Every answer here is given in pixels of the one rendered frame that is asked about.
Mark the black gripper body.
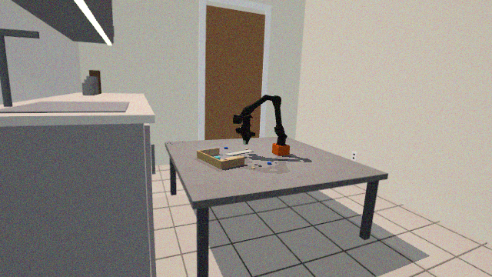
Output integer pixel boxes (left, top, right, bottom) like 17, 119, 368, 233
241, 124, 255, 137

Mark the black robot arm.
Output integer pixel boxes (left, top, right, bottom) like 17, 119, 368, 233
233, 95, 287, 145

